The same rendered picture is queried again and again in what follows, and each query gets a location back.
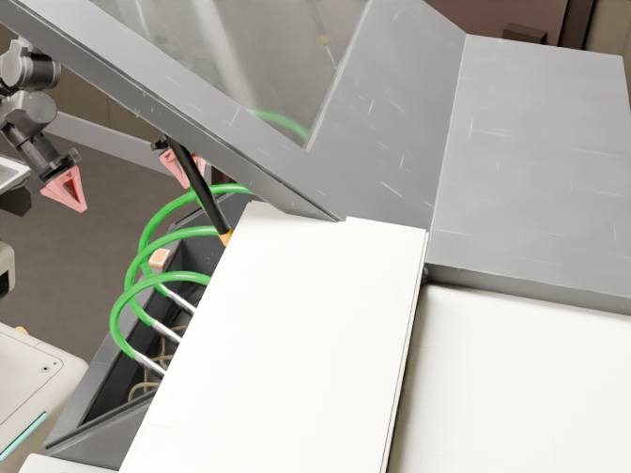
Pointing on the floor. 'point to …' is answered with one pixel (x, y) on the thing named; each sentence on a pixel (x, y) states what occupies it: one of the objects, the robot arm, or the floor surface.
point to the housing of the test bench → (525, 273)
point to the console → (290, 352)
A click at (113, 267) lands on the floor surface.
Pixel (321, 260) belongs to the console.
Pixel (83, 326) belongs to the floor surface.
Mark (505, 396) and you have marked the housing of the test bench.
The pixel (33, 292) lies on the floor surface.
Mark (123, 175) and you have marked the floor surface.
